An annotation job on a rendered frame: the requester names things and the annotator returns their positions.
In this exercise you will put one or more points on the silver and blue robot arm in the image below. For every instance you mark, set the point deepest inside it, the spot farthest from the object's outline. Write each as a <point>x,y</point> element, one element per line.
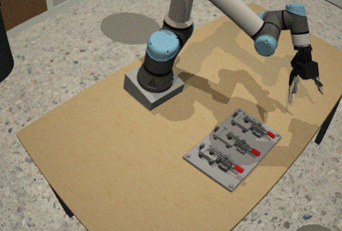
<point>156,74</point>

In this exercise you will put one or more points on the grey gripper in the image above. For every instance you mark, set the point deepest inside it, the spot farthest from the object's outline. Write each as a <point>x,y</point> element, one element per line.
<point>305,68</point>

